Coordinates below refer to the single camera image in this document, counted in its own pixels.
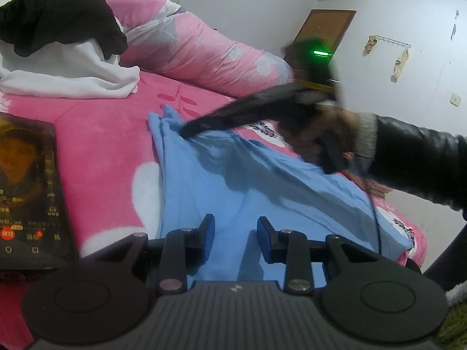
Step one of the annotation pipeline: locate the black garment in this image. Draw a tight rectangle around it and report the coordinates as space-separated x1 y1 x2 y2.
0 0 129 59

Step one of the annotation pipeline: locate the white garment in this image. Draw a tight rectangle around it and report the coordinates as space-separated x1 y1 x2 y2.
0 0 141 100

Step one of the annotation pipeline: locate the black smartphone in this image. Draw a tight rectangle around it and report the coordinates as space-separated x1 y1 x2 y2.
0 112 80 272

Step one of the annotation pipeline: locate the brown wooden door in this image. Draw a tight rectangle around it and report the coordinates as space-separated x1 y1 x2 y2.
294 9 357 66

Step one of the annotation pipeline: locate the pink floral blanket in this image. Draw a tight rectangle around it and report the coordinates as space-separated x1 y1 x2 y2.
0 71 427 350

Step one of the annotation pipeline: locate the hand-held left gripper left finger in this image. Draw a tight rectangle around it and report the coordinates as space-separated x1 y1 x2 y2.
86 213 217 295

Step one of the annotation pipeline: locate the pink grey floral quilt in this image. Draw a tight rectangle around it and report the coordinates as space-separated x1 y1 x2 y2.
98 0 296 99

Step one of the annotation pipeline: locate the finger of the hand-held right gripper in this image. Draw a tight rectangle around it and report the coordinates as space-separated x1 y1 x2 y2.
180 82 303 140

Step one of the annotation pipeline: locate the metal wall hook rail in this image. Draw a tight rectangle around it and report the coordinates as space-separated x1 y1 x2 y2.
368 34 412 50

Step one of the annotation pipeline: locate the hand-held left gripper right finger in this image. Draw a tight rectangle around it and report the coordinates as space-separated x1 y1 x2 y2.
256 216 387 296

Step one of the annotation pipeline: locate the shaggy floor rug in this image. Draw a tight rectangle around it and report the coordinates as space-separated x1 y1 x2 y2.
434 281 467 350

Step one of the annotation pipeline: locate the person's right hand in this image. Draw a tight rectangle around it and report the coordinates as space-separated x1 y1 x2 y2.
279 100 362 166

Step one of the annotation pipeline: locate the blue t-shirt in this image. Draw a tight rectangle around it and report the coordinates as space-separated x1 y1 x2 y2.
148 104 414 292

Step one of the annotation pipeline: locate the person's right forearm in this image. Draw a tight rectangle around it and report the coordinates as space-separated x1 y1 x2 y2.
354 111 467 212

